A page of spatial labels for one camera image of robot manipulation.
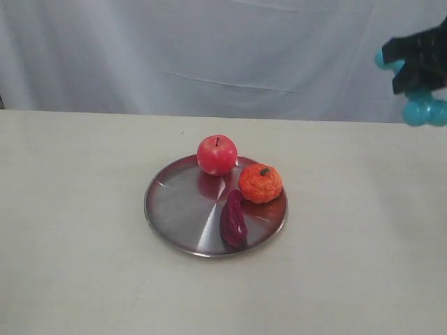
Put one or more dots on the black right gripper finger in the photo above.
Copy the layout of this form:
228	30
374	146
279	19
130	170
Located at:
426	49

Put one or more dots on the turquoise toy bone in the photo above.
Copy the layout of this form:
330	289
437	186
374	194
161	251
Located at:
421	107

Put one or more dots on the orange toy pumpkin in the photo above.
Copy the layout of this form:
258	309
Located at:
260	183

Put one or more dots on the dark red toy pepper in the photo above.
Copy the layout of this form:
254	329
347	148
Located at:
232	226

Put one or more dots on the red apple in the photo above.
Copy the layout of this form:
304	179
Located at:
216	155

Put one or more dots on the round stainless steel plate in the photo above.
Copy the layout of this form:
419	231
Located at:
183	206

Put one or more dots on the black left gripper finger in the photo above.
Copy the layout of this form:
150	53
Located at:
411	78

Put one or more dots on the white backdrop cloth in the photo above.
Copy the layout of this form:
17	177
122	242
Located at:
304	60

